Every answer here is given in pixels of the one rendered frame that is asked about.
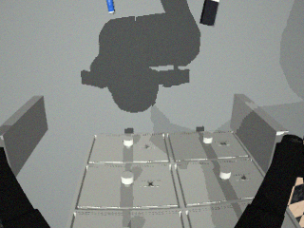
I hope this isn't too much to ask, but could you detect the grey drawer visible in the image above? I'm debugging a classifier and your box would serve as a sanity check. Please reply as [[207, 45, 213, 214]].
[[89, 134, 168, 164], [72, 212, 182, 228], [168, 132, 248, 162], [187, 204, 295, 228], [78, 165, 178, 210], [176, 160, 263, 208]]

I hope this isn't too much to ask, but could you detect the white chest of drawers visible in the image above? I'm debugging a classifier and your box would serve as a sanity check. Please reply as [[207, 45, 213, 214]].
[[66, 130, 301, 228]]

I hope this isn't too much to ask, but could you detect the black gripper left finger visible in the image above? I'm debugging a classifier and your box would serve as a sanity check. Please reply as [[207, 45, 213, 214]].
[[0, 96, 50, 228]]

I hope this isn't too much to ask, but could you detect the blue battery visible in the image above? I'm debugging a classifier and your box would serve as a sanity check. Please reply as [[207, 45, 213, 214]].
[[106, 0, 115, 13]]

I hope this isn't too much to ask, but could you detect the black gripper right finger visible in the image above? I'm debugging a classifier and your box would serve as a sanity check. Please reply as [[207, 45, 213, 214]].
[[230, 94, 304, 228]]

